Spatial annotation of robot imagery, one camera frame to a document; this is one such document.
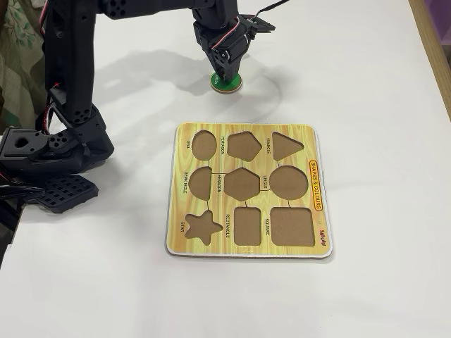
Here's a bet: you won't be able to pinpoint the wooden shapes puzzle board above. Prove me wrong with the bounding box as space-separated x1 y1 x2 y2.
164 121 335 261

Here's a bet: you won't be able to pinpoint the red black base servo wires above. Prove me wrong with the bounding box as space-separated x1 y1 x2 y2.
33 105 59 134

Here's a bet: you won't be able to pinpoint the floral green cloth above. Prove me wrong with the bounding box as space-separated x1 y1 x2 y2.
0 0 47 130

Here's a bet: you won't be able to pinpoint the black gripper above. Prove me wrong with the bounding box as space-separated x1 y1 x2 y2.
192 15 252 85

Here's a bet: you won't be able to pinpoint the black table clamp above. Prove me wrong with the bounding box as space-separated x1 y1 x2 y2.
0 182 45 204

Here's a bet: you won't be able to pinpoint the green round piece yellow pin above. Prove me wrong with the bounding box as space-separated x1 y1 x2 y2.
210 71 243 95

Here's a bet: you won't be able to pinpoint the black square wrist camera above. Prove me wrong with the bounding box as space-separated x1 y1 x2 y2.
246 14 276 36

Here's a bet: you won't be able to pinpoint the black camera cable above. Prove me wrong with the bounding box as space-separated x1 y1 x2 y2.
254 0 287 18

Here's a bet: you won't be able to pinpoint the light wooden edge strip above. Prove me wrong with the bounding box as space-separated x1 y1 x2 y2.
408 0 451 123

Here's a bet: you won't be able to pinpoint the black robot base grid foot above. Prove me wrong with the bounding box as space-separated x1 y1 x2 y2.
0 126 99 215

